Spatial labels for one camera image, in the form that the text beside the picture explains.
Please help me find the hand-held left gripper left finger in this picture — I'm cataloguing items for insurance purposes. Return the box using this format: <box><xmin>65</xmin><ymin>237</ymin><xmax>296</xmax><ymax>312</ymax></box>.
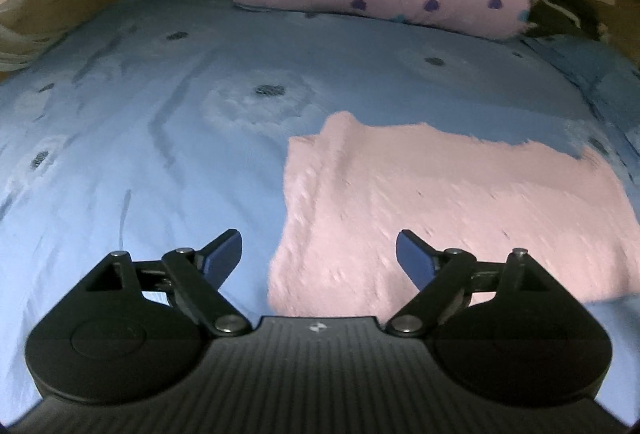
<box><xmin>86</xmin><ymin>229</ymin><xmax>252</xmax><ymax>338</ymax></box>

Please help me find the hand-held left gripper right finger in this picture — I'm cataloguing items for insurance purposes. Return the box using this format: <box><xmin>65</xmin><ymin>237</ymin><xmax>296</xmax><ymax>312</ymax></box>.
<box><xmin>386</xmin><ymin>229</ymin><xmax>553</xmax><ymax>339</ymax></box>

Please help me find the blue bed sheet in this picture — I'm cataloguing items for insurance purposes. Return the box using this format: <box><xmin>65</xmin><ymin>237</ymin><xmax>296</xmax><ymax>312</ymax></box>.
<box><xmin>0</xmin><ymin>0</ymin><xmax>640</xmax><ymax>420</ymax></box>

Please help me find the dark cloth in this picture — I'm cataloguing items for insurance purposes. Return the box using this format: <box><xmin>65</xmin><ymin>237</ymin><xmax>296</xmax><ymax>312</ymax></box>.
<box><xmin>525</xmin><ymin>0</ymin><xmax>608</xmax><ymax>42</ymax></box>

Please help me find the pink fleece garment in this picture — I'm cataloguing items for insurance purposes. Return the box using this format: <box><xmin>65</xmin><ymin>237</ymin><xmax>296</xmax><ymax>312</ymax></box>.
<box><xmin>267</xmin><ymin>111</ymin><xmax>628</xmax><ymax>319</ymax></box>

